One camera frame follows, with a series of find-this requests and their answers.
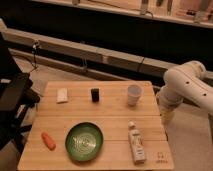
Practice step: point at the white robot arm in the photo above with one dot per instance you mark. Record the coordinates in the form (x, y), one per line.
(184, 82)

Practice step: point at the black eraser block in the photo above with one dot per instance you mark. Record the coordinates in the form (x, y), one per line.
(95, 94)

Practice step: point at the white plastic cup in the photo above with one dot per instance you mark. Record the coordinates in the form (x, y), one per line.
(133, 94)

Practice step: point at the wooden folding table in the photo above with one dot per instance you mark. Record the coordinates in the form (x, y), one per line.
(112, 115)

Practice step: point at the green ribbed bowl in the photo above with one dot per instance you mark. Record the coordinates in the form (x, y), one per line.
(84, 142)

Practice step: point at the white bottle with label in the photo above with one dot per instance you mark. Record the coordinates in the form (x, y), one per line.
(136, 144)

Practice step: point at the orange carrot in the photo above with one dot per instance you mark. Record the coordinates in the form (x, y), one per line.
(48, 141)

